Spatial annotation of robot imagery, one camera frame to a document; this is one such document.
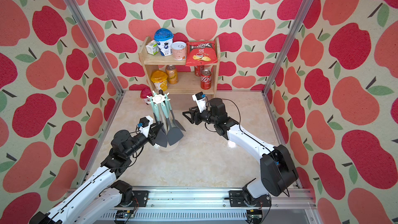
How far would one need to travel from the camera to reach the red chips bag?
0.75m

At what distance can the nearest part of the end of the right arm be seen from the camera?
2.29 ft

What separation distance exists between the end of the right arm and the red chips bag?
22 centimetres
